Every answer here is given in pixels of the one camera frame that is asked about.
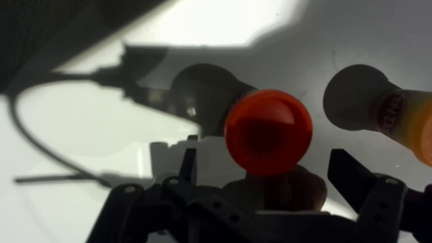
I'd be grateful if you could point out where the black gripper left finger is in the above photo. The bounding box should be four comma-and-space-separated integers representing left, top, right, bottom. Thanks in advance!
85, 147, 289, 243

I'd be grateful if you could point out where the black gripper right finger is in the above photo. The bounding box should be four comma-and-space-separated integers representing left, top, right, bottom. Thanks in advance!
327, 148, 432, 243

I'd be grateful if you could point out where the yellow lid dough tub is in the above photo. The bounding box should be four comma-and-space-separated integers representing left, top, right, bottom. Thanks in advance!
377, 89, 432, 167

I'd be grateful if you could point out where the orange lid dough tub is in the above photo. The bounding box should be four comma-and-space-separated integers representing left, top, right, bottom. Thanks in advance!
223, 88, 330, 213

